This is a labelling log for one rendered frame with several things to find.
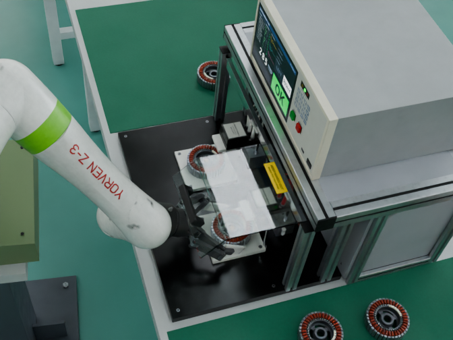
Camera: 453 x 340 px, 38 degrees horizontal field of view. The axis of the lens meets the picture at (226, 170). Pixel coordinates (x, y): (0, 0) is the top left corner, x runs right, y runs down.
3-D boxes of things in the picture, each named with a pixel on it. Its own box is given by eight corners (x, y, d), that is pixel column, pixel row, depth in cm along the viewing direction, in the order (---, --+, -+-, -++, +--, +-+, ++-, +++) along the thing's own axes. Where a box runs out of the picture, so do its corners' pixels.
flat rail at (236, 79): (303, 236, 156) (305, 229, 154) (222, 60, 191) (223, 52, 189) (307, 235, 156) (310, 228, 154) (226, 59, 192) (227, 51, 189)
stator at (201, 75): (212, 63, 229) (212, 54, 226) (236, 79, 225) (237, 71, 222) (189, 79, 223) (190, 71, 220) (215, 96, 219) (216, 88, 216)
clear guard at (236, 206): (199, 258, 151) (201, 244, 146) (172, 177, 164) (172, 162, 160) (330, 228, 159) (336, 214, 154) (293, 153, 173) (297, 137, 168)
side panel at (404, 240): (346, 285, 179) (378, 217, 154) (342, 275, 181) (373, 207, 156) (436, 261, 186) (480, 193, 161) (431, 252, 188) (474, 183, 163)
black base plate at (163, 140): (172, 322, 168) (172, 318, 166) (118, 137, 205) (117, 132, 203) (340, 279, 180) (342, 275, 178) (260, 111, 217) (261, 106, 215)
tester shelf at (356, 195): (315, 233, 150) (318, 221, 146) (222, 37, 189) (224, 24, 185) (480, 193, 161) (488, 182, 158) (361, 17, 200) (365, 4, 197)
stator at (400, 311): (388, 352, 168) (393, 346, 165) (354, 321, 172) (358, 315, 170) (414, 324, 173) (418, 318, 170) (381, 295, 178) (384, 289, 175)
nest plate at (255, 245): (212, 264, 177) (213, 262, 176) (197, 218, 186) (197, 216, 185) (265, 251, 181) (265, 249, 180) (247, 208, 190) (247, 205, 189)
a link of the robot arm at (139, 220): (56, 111, 140) (21, 152, 136) (79, 114, 131) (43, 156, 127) (162, 215, 159) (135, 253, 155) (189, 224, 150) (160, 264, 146)
